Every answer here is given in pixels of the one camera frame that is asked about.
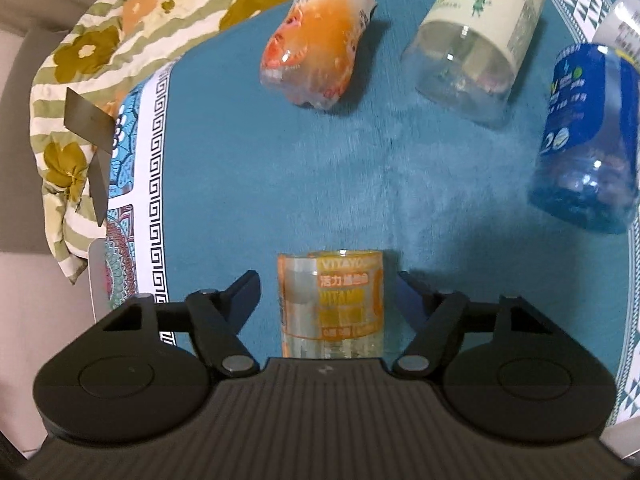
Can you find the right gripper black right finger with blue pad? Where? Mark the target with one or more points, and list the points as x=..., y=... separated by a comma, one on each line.
x=437, y=319

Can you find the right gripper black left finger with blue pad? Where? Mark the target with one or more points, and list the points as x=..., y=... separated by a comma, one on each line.
x=217, y=317

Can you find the clear cup orange vitamin label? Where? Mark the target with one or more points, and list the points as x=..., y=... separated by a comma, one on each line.
x=332, y=304

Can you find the blue plastic cup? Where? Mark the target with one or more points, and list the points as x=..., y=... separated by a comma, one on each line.
x=587, y=167

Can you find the clear cup cream green label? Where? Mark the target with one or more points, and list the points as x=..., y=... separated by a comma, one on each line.
x=467, y=54

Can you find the orange peach label cup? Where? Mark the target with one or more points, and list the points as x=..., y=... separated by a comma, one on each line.
x=311, y=56

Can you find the frosted white cup barcode label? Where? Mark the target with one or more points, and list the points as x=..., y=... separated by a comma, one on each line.
x=620, y=29

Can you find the blue patterned cloth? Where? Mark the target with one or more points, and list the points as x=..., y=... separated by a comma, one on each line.
x=214, y=175

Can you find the grey laptop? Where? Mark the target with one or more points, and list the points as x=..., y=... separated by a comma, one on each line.
x=95, y=126

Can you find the floral striped quilt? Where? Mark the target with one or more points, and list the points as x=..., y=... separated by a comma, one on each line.
x=113, y=47

